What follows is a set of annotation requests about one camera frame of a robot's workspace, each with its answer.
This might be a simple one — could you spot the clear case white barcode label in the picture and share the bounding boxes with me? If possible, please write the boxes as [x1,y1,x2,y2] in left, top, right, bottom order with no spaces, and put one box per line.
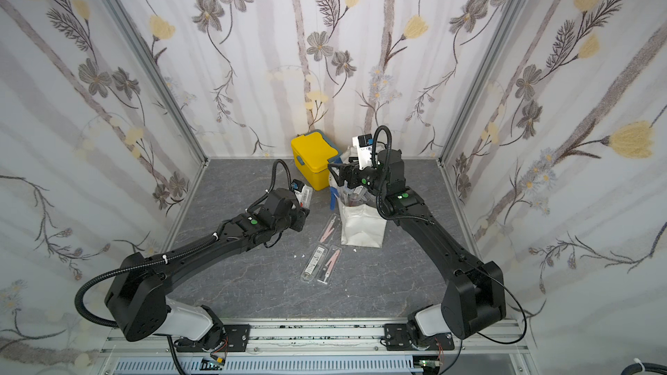
[300,244,328,282]

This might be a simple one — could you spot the yellow lidded storage box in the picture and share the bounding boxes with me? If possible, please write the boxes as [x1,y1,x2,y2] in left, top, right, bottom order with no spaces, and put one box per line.
[291,130,340,191]

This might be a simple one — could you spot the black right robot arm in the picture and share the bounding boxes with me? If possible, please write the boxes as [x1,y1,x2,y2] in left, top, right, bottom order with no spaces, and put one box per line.
[328,149,507,340]

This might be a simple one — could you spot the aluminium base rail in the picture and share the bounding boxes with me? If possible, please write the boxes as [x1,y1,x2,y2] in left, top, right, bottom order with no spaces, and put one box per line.
[98,317,538,375]

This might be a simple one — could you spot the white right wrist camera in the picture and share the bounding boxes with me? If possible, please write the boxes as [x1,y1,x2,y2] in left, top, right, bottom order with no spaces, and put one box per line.
[352,134,374,169]

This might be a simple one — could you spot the clear case pink compass upper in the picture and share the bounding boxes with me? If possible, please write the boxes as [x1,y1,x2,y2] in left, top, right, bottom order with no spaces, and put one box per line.
[319,214,340,244]

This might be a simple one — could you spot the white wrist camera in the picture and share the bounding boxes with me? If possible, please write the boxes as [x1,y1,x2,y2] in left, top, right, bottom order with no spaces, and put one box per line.
[291,179,308,207]
[352,134,374,169]

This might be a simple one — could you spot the clear case pink compass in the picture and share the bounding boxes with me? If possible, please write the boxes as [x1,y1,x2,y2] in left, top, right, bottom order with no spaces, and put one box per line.
[317,247,342,285]
[319,214,340,244]

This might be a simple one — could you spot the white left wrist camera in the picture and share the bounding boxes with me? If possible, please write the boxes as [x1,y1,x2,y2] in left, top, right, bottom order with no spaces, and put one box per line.
[291,179,308,207]

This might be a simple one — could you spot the white canvas bag blue handles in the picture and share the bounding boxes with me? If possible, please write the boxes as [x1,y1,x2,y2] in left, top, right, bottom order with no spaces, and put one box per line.
[328,173,387,248]

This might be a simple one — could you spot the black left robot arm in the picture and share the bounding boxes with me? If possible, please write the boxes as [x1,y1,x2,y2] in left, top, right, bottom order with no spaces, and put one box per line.
[74,189,309,352]

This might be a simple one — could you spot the clear case red blue label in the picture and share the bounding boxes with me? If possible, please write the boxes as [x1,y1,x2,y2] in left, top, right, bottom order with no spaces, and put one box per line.
[300,185,314,208]

